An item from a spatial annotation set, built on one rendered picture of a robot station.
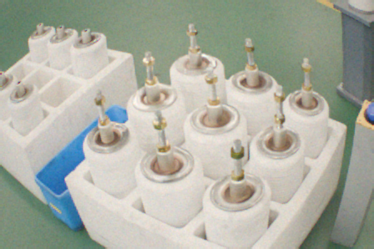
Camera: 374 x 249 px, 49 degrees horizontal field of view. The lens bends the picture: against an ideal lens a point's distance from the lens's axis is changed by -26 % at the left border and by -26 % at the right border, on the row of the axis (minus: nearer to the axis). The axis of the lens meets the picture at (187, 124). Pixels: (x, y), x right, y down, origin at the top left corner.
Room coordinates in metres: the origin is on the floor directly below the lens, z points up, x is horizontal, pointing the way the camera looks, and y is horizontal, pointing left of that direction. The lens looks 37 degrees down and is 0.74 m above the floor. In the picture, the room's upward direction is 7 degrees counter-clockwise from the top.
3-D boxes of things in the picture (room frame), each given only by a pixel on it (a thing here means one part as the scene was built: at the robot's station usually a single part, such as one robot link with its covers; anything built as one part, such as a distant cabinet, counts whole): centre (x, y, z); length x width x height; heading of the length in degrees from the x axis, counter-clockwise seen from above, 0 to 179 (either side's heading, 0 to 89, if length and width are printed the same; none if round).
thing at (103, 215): (0.65, -0.04, 0.09); 0.39 x 0.39 x 0.18; 49
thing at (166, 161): (0.56, 0.03, 0.26); 0.02 x 0.02 x 0.03
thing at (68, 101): (1.01, 0.37, 0.09); 0.39 x 0.39 x 0.18; 49
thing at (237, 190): (0.49, -0.06, 0.26); 0.02 x 0.02 x 0.03
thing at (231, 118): (0.65, -0.04, 0.25); 0.08 x 0.08 x 0.01
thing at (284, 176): (0.58, -0.13, 0.16); 0.10 x 0.10 x 0.18
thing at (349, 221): (0.52, -0.31, 0.16); 0.07 x 0.07 x 0.31; 49
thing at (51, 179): (0.78, 0.21, 0.06); 0.30 x 0.11 x 0.12; 138
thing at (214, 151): (0.65, -0.04, 0.16); 0.10 x 0.10 x 0.18
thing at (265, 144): (0.58, -0.13, 0.25); 0.08 x 0.08 x 0.01
